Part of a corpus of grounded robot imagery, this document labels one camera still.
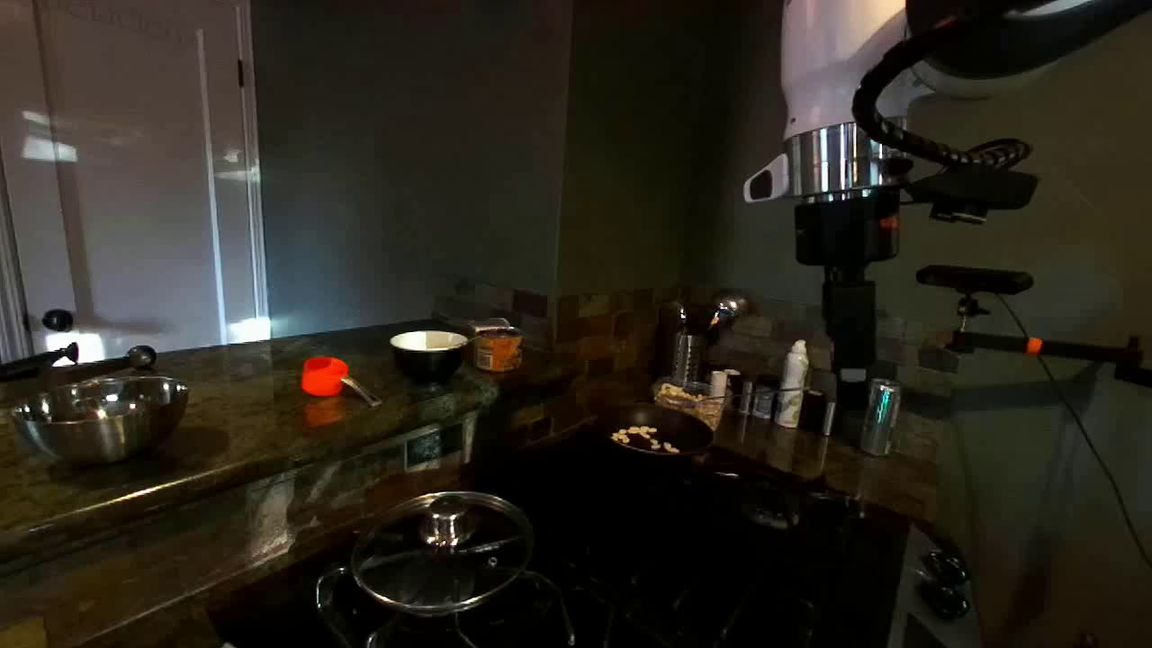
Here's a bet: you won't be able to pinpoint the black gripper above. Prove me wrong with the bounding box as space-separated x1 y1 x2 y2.
790 196 904 417

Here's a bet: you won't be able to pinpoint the black bowl with white inside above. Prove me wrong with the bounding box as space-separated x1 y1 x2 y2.
385 327 472 388

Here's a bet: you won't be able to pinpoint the black clamp arm with orange joint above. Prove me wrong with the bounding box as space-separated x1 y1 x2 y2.
941 291 1152 388

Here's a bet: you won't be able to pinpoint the stainless steel mixing bowl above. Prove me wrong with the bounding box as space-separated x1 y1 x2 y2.
8 371 194 468

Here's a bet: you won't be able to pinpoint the white bottle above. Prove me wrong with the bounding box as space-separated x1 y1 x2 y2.
775 336 812 433

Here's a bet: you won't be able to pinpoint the silver drink can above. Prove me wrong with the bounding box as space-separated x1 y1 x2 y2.
859 373 907 461

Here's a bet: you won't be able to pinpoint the dark shaker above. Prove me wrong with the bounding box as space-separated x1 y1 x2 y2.
734 373 777 425

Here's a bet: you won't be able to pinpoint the metal ladle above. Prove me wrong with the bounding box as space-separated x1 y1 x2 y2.
697 294 753 343

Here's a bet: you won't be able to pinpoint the metal utensil holder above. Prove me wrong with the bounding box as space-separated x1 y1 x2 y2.
665 327 707 388

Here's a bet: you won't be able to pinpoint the black frying pan with food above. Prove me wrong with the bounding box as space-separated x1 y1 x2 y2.
605 412 719 463

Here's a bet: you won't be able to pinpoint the black gas stove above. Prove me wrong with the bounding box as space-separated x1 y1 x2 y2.
208 430 987 648

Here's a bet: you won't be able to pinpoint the black stove knobs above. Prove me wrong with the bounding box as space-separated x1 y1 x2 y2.
914 544 977 628

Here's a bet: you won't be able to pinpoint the small brown box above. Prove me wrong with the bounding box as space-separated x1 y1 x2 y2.
467 318 525 378

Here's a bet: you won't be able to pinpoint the glass lid with metal knob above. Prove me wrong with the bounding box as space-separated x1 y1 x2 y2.
350 487 535 619

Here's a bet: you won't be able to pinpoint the orange measuring cup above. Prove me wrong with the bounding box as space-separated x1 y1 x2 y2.
298 352 385 415

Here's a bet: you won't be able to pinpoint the dark pot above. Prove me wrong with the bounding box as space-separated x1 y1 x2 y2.
314 557 580 648

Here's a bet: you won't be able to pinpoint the white door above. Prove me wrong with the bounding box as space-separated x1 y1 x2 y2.
0 0 272 363

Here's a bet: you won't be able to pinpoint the black camera on clamp arm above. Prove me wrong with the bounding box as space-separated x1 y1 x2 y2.
914 262 1037 299

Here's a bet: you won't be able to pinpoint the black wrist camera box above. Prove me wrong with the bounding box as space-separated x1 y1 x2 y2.
904 166 1042 226

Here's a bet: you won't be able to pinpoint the thin black camera cable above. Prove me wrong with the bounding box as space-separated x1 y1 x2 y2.
993 291 1152 571

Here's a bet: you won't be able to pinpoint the black corrugated cable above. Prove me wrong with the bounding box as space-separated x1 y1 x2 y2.
849 21 1037 172

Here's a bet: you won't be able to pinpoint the wall outlet plate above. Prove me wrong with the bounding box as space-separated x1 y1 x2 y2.
400 420 451 472

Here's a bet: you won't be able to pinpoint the black utensil handle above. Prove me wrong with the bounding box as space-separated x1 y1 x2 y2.
0 343 82 384
67 343 160 384

